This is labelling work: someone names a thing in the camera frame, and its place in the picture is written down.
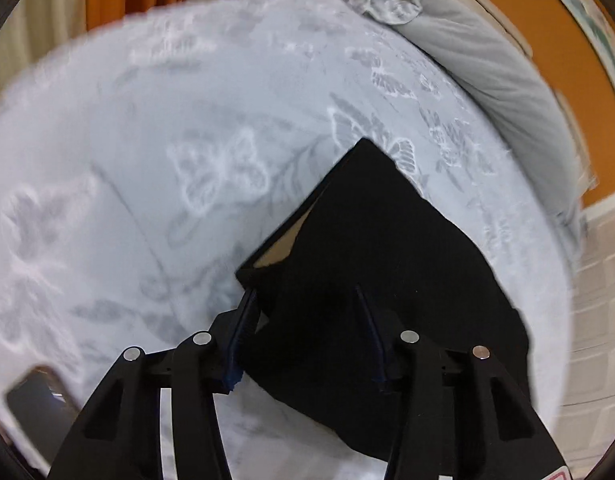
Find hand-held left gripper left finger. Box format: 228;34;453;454
48;288;261;480

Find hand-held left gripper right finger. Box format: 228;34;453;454
354;286;569;480

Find black pants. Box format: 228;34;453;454
236;137;533;463

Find butterfly print grey bedspread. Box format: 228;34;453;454
0;0;583;480

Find dark smartphone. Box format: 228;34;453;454
5;366;82;443

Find white wardrobe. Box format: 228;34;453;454
562;195;615;411

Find grey duvet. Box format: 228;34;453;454
341;0;595;241

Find framed wall picture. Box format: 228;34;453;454
557;0;615;117

